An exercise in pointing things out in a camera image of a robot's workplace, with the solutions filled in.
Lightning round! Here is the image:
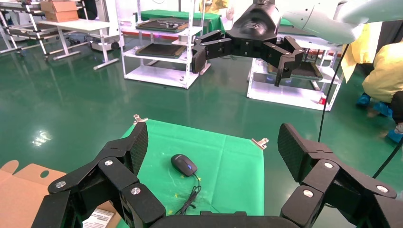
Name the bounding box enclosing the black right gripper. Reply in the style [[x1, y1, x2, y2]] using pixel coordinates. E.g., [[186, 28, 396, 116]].
[[191, 2, 306, 87]]

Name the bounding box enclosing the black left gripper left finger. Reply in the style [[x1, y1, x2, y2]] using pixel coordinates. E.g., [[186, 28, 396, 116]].
[[31, 121, 166, 228]]

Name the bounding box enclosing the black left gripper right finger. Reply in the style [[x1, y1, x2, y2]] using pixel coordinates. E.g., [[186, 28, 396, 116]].
[[277, 123, 403, 228]]

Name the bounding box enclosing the open brown cardboard box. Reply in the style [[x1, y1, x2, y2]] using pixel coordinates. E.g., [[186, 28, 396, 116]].
[[0, 160, 123, 228]]

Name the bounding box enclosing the white printed paper sheet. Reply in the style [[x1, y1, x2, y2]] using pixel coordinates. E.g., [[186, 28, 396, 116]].
[[82, 208, 115, 228]]

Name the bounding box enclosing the white metal shelf rack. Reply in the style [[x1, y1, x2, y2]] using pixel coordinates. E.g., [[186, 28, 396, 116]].
[[115, 0, 212, 90], [247, 32, 345, 112]]

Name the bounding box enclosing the distant person in yellow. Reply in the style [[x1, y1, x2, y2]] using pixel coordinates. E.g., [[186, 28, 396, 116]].
[[198, 0, 230, 14]]

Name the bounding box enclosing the dark flat tray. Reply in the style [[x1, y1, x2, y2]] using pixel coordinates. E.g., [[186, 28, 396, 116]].
[[267, 61, 324, 82], [135, 42, 187, 60]]

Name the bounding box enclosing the silver binder clip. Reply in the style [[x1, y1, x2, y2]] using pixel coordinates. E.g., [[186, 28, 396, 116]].
[[250, 137, 269, 151], [133, 114, 149, 126]]

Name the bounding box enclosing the green table cloth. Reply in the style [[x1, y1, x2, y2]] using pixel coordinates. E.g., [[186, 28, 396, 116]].
[[115, 119, 266, 228]]

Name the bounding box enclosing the dark tray with tools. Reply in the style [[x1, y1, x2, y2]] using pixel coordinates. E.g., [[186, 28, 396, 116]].
[[135, 18, 190, 34]]

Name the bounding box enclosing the standing person in yellow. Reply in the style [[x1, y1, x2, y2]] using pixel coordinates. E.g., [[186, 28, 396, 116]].
[[340, 21, 384, 84]]

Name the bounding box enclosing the crouching person in yellow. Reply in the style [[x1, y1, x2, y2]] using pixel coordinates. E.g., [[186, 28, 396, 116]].
[[356, 40, 403, 144]]

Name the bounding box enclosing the white wheeled machine base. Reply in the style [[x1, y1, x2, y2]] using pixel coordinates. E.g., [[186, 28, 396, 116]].
[[89, 31, 122, 52]]

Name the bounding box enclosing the white work table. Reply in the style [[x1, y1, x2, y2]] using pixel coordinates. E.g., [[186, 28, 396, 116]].
[[37, 18, 121, 71]]

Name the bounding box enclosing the grey pipe rack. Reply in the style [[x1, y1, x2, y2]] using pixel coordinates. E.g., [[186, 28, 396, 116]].
[[0, 0, 52, 61]]

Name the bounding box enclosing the closed brown cardboard carton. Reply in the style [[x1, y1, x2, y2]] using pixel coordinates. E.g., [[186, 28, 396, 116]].
[[40, 0, 80, 23]]

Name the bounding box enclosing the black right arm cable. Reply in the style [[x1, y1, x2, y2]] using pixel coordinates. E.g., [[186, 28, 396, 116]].
[[317, 43, 403, 179]]

